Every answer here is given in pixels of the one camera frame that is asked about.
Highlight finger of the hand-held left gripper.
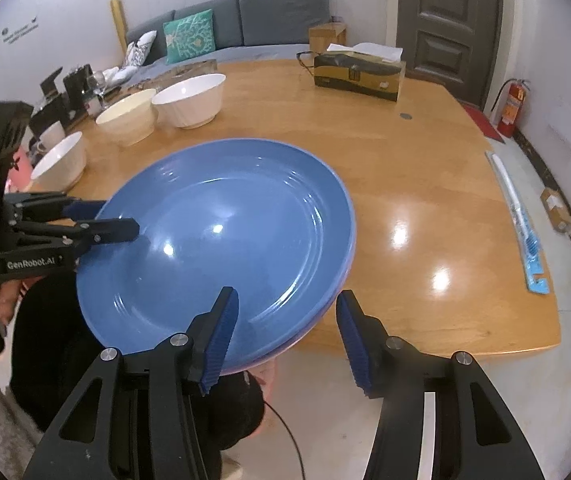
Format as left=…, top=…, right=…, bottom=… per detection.
left=2, top=191, right=108, bottom=222
left=12, top=217, right=141, bottom=250

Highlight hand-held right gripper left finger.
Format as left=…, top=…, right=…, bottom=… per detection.
left=25, top=286, right=240, bottom=480

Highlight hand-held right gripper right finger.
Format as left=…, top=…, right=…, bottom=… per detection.
left=336, top=289, right=546, bottom=480

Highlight small white bowl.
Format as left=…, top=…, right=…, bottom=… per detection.
left=30, top=131, right=87, bottom=192

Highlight blue plate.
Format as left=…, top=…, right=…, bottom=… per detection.
left=76, top=139, right=356, bottom=362

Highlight cream bowl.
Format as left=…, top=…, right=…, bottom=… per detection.
left=96, top=88, right=159, bottom=148

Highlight large white bowl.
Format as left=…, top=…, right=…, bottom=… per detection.
left=152, top=73, right=227, bottom=129

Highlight pink object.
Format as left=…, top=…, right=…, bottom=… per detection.
left=7, top=151, right=34, bottom=192

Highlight white mug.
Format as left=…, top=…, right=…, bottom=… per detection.
left=35, top=121, right=67, bottom=153

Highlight black stand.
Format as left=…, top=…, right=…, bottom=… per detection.
left=40, top=67, right=63, bottom=98
left=29, top=95, right=73, bottom=133
left=62, top=64, right=93, bottom=106

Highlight wine glass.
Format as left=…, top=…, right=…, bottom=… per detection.
left=88, top=71, right=108, bottom=111

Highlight person's black clothing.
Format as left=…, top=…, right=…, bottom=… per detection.
left=9, top=272, right=266, bottom=461

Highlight white cloth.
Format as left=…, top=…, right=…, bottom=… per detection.
left=102, top=65, right=142, bottom=87

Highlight white patterned pillow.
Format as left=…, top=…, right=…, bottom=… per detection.
left=122, top=30, right=157, bottom=68

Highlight yellow wooden stick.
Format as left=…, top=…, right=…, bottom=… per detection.
left=110, top=0, right=129, bottom=52

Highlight teal patterned pillow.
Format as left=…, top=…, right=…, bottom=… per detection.
left=162, top=9, right=216, bottom=65

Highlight blue toothbrush package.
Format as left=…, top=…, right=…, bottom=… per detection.
left=485, top=150, right=550, bottom=295

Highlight cardboard box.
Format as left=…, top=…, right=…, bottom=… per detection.
left=540, top=187, right=571, bottom=234

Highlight red door mat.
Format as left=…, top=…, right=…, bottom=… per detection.
left=460, top=104, right=507, bottom=144

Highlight black eyeglasses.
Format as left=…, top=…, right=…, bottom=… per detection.
left=294, top=51, right=322, bottom=75

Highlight grey sofa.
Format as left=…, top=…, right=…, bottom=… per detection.
left=125, top=0, right=333, bottom=68

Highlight black and gold tissue box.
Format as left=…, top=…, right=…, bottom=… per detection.
left=314, top=51, right=407, bottom=103

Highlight red fire extinguisher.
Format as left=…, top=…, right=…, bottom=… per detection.
left=495, top=78, right=531, bottom=139

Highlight wooden box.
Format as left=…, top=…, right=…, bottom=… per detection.
left=308, top=22, right=347, bottom=54

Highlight white tissue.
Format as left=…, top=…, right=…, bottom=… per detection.
left=326, top=42, right=403, bottom=64

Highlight dark grey door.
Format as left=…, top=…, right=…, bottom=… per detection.
left=396, top=0, right=503, bottom=109

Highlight white wall panel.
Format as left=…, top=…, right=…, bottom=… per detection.
left=545, top=95, right=571, bottom=149

